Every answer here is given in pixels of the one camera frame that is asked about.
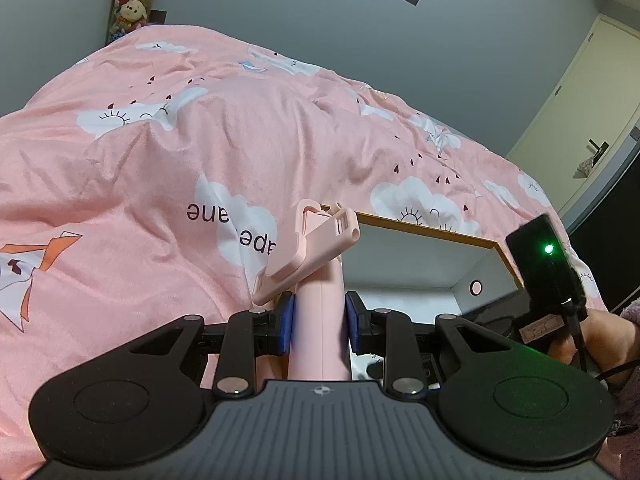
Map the black door handle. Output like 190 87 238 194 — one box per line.
587 139 610 166

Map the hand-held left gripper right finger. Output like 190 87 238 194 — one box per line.
345 290 526 401

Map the person's right hand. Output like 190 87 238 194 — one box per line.
547 307 623 378

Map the black cable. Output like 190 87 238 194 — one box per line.
562 297 631 383

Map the person's right forearm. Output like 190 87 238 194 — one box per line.
607 295 640 480

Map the cream door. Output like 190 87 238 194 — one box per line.
505 12 640 216

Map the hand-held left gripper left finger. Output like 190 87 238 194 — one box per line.
120 292 297 399

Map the pink printed blanket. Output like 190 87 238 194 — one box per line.
0 22 606 466

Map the white cardboard box orange rim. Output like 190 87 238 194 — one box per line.
320 204 526 381

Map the dark furniture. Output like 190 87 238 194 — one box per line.
567 175 640 313

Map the column of stuffed toys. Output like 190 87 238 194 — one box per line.
107 0 166 43

